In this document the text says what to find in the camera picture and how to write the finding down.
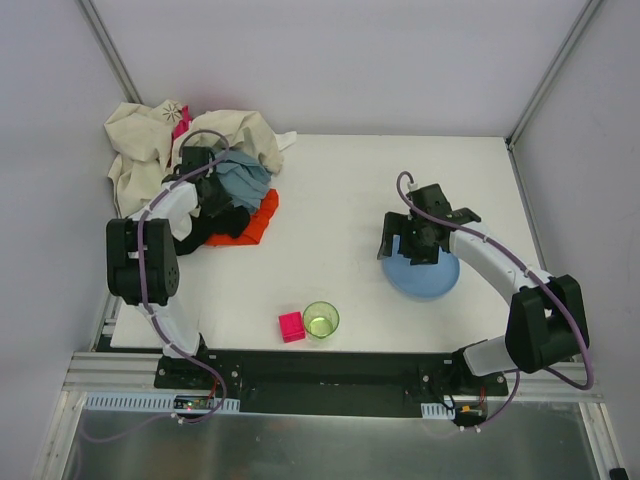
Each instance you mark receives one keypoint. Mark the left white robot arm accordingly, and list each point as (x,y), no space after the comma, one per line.
(142,263)

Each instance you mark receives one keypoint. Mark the aluminium corner post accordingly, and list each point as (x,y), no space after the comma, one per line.
(107,46)
(578,29)

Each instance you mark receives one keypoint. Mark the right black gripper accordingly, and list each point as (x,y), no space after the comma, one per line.
(400,240)

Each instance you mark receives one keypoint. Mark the left aluminium corner post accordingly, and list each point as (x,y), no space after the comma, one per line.
(107,46)

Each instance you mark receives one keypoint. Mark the black cloth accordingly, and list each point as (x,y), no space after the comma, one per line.
(231,222)

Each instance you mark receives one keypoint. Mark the pink plastic cube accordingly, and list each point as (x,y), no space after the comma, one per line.
(291,327)

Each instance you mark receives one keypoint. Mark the orange cloth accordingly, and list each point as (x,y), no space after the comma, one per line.
(254,232)

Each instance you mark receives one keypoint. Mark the white cable duct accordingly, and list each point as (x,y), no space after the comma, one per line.
(437,411)
(160,403)

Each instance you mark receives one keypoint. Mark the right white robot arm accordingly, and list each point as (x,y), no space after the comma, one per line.
(546,329)

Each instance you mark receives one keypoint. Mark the blue-grey cloth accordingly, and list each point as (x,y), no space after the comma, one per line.
(245,179)

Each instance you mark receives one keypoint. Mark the left white cable duct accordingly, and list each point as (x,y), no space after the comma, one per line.
(160,403)

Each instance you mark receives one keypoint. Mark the green transparent cup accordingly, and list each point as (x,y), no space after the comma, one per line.
(321,320)

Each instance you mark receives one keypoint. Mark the blue plastic plate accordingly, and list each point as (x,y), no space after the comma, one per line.
(424,282)

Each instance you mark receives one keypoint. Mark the right aluminium corner post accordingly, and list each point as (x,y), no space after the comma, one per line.
(578,29)

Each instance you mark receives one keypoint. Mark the right white cable duct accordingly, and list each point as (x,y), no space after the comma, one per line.
(437,411)

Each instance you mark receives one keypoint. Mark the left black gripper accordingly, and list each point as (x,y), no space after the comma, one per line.
(220,201)

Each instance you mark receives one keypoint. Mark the beige cloth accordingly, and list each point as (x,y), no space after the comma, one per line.
(142,138)

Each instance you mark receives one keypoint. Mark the magenta cloth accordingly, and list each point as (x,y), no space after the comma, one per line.
(183,124)

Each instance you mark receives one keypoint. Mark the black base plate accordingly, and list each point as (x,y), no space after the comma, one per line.
(390,385)

